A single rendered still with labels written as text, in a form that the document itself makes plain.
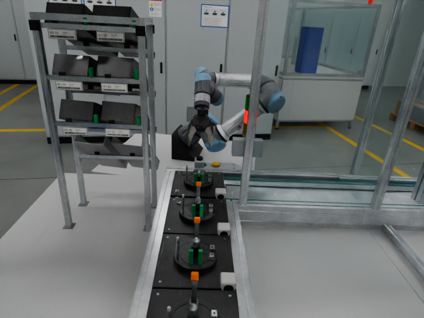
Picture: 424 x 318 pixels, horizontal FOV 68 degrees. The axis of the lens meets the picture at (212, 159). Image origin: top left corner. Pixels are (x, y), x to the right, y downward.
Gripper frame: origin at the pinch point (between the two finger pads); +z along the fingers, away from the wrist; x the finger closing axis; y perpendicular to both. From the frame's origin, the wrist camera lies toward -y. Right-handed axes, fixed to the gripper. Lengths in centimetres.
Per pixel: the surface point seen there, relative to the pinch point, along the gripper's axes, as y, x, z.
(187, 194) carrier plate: 5.5, 4.6, 21.1
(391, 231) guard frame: 2, -83, 34
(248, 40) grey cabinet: 219, -59, -227
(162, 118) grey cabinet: 276, 53, -133
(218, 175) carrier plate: 19.9, -9.9, 8.5
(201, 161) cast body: 3.3, -1.1, 6.9
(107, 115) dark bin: -21.3, 34.7, -1.9
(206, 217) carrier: -10.8, -3.7, 32.6
